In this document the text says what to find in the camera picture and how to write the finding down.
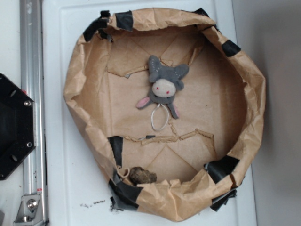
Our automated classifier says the gray plush donkey toy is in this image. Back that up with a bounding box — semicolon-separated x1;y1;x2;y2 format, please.
136;55;189;131

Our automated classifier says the brown rock lump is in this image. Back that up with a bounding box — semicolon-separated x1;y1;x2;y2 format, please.
129;167;157;185

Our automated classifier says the brown paper bag bin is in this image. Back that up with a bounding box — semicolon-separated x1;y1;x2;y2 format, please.
63;8;266;222

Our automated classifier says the white plastic tray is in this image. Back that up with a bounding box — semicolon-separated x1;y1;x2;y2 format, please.
41;0;258;226

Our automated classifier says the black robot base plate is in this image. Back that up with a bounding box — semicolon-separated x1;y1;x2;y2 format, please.
0;74;35;181

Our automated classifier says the aluminum extrusion rail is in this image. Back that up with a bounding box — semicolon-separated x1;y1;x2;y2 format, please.
19;0;48;196

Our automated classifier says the metal corner bracket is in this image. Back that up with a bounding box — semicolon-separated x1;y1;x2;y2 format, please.
13;194;47;226

